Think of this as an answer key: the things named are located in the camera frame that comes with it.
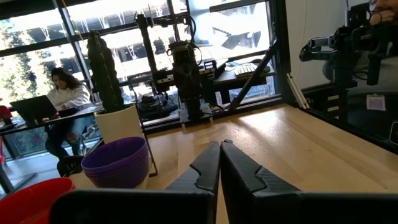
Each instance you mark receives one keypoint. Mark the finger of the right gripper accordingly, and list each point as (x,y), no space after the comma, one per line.
(192,84)
(181,84)

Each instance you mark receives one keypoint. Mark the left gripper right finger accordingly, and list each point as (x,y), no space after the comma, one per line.
(280,208)

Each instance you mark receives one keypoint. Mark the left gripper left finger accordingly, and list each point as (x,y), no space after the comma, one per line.
(140,208)

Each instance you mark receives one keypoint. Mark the red plastic mini bowl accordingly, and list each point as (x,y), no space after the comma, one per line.
(31,196)

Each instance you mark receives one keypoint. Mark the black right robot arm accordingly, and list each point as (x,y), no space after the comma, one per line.
(188,62)

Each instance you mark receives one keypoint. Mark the black side desk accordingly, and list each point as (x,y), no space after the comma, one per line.
(230,82)

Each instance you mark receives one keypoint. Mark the black boom stand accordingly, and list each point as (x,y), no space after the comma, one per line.
(146,43)

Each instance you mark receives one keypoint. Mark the white flat keyboard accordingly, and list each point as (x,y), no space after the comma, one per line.
(245,69)

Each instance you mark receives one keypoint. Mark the green columnar cactus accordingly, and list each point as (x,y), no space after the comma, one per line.
(104,71)

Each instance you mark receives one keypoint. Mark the black round seat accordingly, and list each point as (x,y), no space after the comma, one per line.
(70,165)

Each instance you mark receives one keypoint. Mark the person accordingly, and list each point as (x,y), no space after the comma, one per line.
(388,77)
(68,96)

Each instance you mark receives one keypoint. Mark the black laptop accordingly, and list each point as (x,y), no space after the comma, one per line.
(34,107)

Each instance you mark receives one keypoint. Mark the white paper tag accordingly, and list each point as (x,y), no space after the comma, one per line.
(376,102)

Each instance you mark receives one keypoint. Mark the red desk object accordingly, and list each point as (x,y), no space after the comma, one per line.
(4,113)

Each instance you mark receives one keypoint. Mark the person's hand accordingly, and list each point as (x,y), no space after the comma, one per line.
(385,11)

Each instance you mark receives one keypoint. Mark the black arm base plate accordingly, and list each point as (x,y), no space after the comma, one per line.
(203,109)

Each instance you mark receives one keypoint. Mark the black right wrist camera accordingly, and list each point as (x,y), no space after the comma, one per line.
(180,49)

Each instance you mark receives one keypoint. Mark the black aluminium rig frame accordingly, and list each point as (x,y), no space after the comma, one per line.
(255,74)

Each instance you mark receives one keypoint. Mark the silver aluminium bracket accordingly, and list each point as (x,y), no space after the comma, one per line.
(298,91)

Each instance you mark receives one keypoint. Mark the black window frame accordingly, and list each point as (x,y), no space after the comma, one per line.
(31,48)

